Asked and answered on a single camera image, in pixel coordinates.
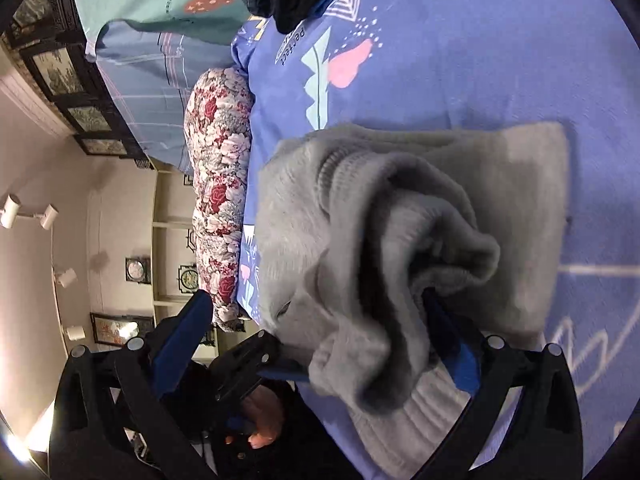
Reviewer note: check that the grey sweatpants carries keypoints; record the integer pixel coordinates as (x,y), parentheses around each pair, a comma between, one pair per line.
(364,235)

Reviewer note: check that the white ceiling spotlights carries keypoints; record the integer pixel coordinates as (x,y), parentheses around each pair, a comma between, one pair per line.
(12,212)

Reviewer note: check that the person's left hand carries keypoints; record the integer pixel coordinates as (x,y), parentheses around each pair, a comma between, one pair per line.
(264,410)

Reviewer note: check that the purple patterned bed sheet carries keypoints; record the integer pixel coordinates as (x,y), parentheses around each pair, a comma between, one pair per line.
(486,64)

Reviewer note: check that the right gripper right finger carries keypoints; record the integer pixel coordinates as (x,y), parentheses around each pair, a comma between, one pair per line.
(522,420)

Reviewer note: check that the dark framed pictures on wall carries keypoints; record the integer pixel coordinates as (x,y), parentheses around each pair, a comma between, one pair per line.
(48,38)

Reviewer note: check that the floral red white quilt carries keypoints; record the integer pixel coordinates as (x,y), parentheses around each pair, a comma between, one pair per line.
(216,128)

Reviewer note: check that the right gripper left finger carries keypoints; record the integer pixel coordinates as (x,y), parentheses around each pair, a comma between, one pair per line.
(146,410)

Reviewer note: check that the white shelf unit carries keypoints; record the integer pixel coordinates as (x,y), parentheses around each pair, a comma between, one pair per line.
(173,244)

